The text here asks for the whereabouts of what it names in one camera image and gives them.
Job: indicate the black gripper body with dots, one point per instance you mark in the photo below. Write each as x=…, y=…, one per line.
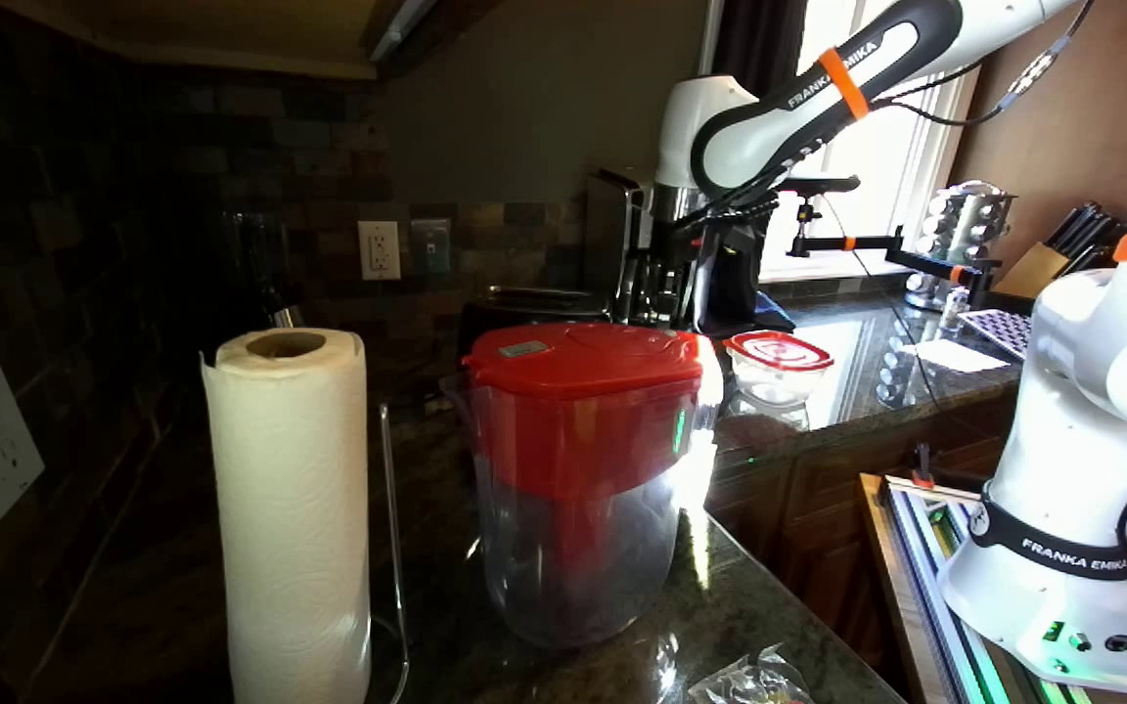
x=732, y=249

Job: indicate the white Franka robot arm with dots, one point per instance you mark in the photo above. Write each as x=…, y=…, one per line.
x=1086, y=430

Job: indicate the chrome and black toaster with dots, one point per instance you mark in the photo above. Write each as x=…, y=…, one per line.
x=649, y=258

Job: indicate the clear container with red lid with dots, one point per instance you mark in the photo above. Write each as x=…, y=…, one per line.
x=782, y=374

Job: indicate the low black countertop appliance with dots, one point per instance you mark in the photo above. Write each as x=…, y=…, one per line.
x=529, y=316

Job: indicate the white paper napkin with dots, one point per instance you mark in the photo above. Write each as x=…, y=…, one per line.
x=959, y=352

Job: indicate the clear pitcher with red lid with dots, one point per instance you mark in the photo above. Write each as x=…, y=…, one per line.
x=584, y=484

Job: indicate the patterned cloth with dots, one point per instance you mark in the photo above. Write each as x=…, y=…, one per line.
x=1000, y=329

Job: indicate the wooden knife block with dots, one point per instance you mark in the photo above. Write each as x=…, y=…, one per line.
x=1045, y=258

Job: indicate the stacked boards under robot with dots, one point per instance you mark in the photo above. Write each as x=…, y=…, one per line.
x=929, y=571

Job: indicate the clear plastic bag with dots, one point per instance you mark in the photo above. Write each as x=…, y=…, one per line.
x=753, y=677

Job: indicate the white paper towel roll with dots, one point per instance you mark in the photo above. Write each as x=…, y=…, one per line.
x=291, y=522

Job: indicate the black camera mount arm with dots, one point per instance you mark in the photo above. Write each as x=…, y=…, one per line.
x=851, y=245

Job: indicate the wall light switch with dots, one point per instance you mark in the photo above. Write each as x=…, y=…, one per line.
x=431, y=249

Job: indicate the white wall outlet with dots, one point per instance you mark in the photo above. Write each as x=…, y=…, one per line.
x=380, y=249

